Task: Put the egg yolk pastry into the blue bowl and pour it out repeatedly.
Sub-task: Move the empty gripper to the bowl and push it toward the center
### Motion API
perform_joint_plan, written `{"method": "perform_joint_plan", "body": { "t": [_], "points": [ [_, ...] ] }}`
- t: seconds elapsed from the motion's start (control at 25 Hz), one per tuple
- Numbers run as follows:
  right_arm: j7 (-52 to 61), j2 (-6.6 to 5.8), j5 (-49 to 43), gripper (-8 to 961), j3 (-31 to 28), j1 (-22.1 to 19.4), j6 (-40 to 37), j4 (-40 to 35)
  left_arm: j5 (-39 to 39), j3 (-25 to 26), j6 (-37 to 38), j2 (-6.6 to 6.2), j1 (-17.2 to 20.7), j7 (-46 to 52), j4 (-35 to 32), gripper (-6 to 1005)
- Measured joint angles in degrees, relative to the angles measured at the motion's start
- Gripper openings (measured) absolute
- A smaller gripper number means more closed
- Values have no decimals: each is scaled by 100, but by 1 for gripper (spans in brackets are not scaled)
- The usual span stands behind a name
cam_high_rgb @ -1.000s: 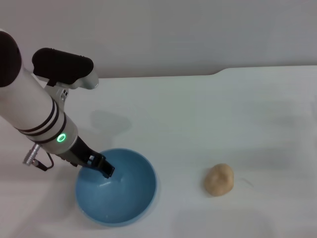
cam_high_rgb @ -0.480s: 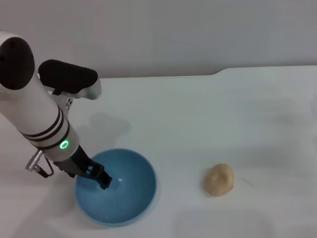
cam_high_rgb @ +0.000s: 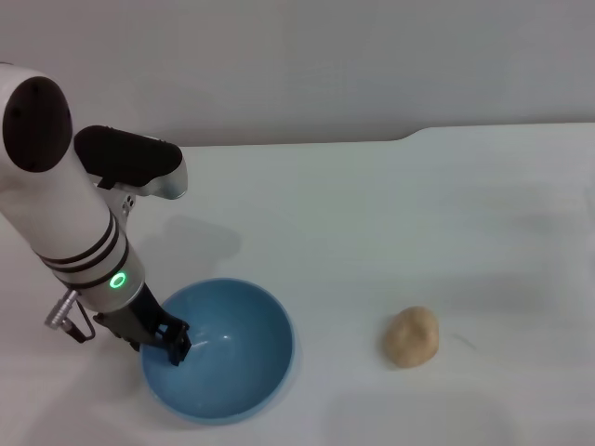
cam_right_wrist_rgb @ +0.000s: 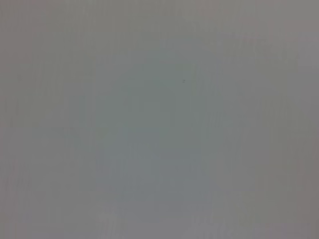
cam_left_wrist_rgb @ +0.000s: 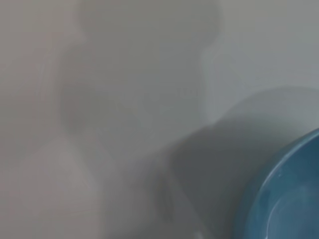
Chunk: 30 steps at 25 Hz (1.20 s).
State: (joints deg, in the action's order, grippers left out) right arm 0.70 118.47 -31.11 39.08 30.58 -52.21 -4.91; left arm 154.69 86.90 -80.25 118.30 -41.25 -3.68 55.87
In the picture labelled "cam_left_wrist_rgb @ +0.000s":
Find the blue bowl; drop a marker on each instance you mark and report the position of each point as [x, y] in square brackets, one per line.
[289, 194]

